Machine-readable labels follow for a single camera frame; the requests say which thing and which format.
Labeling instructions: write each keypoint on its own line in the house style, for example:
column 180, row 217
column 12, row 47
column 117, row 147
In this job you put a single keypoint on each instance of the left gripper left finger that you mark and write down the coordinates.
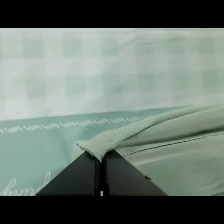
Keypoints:
column 78, row 181

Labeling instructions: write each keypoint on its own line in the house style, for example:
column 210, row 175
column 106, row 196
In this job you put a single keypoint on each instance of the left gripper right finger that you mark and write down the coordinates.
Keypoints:
column 126, row 181

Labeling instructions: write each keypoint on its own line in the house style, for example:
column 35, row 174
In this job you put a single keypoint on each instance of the pale green T-shirt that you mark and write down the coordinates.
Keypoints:
column 180, row 153

